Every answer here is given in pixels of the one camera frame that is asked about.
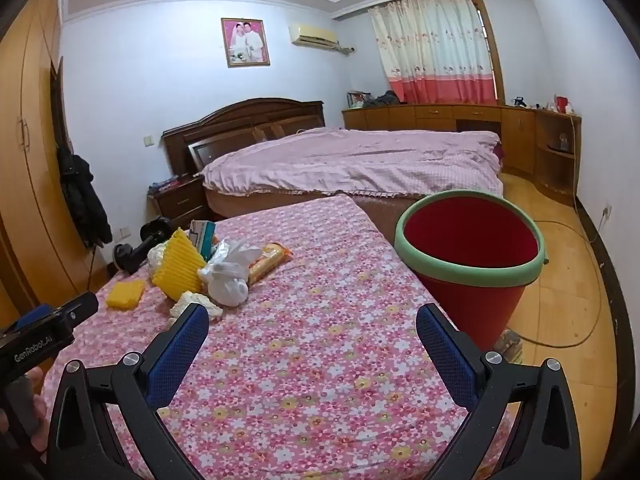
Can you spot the wall socket with plug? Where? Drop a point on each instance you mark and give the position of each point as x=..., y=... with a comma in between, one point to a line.
x=607, y=212

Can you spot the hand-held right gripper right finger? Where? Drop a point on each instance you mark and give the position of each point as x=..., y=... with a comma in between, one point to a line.
x=442, y=350

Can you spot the small photo frames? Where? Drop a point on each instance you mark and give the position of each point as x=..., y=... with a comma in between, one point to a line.
x=359, y=100

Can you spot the white plastic bag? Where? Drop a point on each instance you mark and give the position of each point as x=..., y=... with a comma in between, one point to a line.
x=227, y=280

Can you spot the framed wall photo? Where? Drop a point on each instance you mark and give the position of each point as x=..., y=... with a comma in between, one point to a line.
x=245, y=42

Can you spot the blue and black tool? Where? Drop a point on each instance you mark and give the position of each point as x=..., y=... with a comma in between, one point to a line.
x=520, y=102

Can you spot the orange snack packet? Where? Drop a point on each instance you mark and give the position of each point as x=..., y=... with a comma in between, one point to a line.
x=267, y=260

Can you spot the dark wooden bed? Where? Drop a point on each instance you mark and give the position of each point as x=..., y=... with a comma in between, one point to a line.
x=240, y=115

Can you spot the wooden window frame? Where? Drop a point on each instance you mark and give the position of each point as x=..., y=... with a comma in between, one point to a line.
x=492, y=50

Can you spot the dark clothes pile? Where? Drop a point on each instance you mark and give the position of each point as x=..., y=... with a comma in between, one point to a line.
x=386, y=99

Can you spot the pink floral tablecloth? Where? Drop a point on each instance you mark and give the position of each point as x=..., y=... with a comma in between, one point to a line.
x=310, y=335

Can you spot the long wooden cabinet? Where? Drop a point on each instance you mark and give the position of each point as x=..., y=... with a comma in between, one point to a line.
x=435, y=115

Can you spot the white foam net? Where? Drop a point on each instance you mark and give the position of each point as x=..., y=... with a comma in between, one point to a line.
x=157, y=259

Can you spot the black jacket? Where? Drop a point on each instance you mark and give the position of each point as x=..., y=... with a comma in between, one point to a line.
x=82, y=195

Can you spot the books on nightstand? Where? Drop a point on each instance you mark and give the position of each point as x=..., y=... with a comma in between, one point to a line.
x=162, y=185

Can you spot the red bucket with green rim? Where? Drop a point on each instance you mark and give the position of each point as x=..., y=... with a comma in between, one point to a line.
x=465, y=240

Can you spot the wooden wardrobe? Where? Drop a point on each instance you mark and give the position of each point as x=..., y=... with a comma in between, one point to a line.
x=25, y=160

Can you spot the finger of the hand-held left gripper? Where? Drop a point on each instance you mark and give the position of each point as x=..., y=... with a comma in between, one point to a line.
x=80, y=310

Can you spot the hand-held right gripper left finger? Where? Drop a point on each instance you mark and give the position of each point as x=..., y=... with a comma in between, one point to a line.
x=182, y=345

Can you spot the pile of books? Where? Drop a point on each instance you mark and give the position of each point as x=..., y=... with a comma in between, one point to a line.
x=509, y=346

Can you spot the red cup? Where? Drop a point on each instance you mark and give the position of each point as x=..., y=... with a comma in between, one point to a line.
x=562, y=104

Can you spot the yellow corrugated foam piece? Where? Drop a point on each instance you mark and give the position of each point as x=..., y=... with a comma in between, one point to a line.
x=177, y=265

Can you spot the person's left hand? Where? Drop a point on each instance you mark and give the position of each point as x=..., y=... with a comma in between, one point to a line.
x=39, y=382

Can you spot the blue and white carton box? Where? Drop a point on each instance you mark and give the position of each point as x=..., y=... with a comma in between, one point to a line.
x=202, y=240

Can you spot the yellow sponge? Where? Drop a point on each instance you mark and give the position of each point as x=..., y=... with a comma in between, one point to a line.
x=125, y=294

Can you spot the pink checked blanket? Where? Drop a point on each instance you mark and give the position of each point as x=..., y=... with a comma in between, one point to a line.
x=350, y=160

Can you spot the glass jar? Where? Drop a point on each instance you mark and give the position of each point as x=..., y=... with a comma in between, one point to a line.
x=565, y=144

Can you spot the wall air conditioner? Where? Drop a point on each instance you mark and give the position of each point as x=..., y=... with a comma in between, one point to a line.
x=312, y=35

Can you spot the white and red curtain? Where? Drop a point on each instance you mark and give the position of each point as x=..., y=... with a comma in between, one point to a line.
x=430, y=50

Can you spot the black dumbbell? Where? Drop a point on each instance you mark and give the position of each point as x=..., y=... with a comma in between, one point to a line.
x=132, y=255

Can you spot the wooden corner shelf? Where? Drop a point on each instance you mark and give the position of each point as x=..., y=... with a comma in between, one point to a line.
x=545, y=160

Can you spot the dark wooden nightstand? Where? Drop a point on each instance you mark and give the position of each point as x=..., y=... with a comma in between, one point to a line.
x=180, y=200

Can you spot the white cauliflower toy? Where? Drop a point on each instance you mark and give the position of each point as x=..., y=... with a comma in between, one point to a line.
x=192, y=300

